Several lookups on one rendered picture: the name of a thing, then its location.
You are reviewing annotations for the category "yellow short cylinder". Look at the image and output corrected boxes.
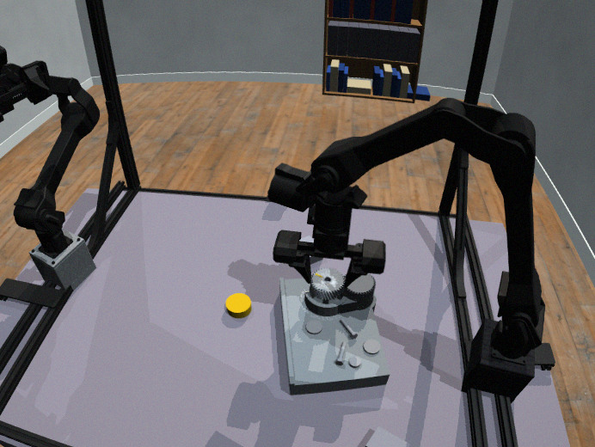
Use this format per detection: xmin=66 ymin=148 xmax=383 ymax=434
xmin=226 ymin=293 xmax=252 ymax=318

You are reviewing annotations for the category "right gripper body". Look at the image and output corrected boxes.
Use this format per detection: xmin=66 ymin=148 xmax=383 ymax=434
xmin=0 ymin=61 xmax=53 ymax=115

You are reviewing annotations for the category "grey gear with yellow arrow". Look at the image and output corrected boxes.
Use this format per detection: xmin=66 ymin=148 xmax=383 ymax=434
xmin=310 ymin=267 xmax=345 ymax=301

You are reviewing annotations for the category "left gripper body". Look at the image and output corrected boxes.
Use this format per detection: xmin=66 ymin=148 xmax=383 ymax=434
xmin=273 ymin=220 xmax=386 ymax=274

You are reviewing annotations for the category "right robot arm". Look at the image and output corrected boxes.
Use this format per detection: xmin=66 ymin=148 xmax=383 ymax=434
xmin=0 ymin=46 xmax=100 ymax=259

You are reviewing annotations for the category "grey metal bolt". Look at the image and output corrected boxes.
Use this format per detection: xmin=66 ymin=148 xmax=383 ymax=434
xmin=340 ymin=319 xmax=358 ymax=339
xmin=335 ymin=342 xmax=347 ymax=366

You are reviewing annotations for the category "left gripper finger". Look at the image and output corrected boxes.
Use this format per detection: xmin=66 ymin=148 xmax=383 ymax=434
xmin=288 ymin=255 xmax=311 ymax=284
xmin=344 ymin=259 xmax=368 ymax=288

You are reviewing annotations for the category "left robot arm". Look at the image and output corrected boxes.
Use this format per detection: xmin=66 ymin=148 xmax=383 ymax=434
xmin=268 ymin=98 xmax=545 ymax=365

